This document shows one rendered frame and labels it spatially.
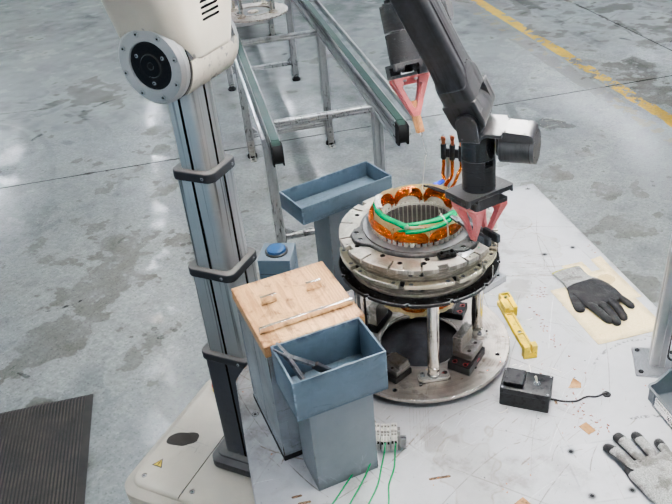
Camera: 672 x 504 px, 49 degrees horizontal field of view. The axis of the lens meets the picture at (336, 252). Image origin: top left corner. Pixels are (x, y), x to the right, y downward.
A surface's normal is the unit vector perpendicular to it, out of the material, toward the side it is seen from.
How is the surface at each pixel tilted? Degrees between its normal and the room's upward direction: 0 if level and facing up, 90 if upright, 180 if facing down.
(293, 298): 0
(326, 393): 90
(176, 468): 0
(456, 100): 108
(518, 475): 0
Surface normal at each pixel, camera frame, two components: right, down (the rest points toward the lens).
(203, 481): -0.08, -0.84
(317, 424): 0.40, 0.47
